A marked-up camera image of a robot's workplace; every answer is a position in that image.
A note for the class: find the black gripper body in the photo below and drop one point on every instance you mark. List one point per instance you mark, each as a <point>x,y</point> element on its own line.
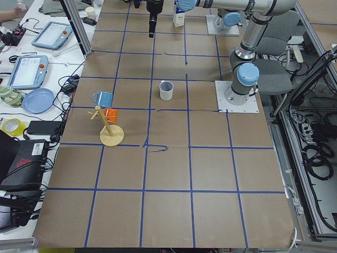
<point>154,6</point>

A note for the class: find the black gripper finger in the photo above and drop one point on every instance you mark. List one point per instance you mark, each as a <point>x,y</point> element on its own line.
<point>152,25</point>

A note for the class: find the blue white milk carton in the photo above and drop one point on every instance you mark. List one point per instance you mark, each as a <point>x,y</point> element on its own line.
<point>178,16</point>

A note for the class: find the grey white plastic mug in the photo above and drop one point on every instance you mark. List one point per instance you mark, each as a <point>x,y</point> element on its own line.
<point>166,90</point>

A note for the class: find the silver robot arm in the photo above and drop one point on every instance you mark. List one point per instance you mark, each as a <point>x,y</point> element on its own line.
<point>247,70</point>
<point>228,18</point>

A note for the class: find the white paper cup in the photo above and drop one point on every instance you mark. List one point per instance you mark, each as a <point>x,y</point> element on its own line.
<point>91,12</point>

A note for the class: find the orange translucent cup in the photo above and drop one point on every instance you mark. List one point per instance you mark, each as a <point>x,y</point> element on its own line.
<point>111,115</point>

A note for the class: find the person's hand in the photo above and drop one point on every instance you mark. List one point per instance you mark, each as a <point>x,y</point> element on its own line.
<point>18,11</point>

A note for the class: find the blue ceramic mug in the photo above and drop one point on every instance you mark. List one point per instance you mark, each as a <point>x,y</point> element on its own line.
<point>102,99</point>

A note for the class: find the upper blue teach pendant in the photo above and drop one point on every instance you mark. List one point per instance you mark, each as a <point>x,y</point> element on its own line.
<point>52,36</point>

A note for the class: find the blue teach pendant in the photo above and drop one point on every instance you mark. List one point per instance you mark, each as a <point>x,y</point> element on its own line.
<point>52,36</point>
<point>29,72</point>

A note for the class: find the wooden mug tree stand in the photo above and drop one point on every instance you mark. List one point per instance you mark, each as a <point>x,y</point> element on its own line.
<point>111,134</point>

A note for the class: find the lower blue teach pendant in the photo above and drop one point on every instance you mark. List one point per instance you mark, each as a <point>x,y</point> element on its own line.
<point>29,72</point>

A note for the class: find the blue plastic plate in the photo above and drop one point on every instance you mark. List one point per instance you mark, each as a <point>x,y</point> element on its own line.
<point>38,101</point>

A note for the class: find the brown paper table cover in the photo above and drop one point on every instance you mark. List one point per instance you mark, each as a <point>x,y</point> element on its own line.
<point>185,174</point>

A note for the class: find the black power adapter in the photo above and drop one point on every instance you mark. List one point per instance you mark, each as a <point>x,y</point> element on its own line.
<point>43,127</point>

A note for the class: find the green tape rolls stack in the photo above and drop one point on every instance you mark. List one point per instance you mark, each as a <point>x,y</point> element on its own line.
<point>11,96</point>

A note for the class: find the yellow tape roll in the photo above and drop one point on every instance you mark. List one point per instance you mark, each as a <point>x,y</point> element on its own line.
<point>13,127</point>

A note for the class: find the black computer box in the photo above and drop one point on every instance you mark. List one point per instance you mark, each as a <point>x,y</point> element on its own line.
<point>21,163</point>

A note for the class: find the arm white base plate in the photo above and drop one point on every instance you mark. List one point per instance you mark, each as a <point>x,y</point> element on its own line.
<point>230,102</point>
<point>216,27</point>

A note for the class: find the aluminium frame post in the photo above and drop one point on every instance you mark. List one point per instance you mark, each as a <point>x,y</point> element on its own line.
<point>77,26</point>

